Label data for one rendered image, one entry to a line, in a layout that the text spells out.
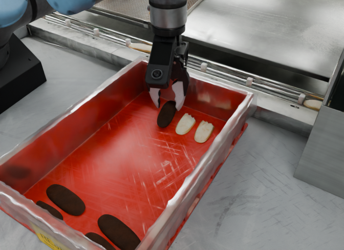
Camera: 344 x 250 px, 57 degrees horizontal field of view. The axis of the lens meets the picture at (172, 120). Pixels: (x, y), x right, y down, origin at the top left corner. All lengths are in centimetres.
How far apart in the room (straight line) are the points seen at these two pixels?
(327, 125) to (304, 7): 65
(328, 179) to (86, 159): 49
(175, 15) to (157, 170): 31
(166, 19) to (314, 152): 38
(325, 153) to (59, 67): 78
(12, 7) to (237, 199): 59
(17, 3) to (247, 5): 74
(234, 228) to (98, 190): 27
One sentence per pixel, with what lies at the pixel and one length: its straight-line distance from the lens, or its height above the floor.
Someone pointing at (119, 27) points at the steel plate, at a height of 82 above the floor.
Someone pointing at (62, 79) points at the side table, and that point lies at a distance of 99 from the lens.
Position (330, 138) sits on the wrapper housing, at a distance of 62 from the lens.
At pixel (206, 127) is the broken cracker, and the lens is 75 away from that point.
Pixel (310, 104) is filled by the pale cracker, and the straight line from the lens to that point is 85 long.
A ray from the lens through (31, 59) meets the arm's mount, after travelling 96.
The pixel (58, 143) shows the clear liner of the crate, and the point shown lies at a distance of 69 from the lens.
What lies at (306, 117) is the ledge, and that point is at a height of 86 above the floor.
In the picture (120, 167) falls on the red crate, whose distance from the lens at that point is 68.
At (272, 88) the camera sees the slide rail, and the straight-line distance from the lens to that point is 88.
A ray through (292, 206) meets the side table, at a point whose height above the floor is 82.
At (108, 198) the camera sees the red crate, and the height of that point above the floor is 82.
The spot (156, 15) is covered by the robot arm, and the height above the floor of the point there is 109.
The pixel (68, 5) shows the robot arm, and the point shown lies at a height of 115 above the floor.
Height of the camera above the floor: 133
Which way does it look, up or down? 41 degrees down
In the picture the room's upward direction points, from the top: straight up
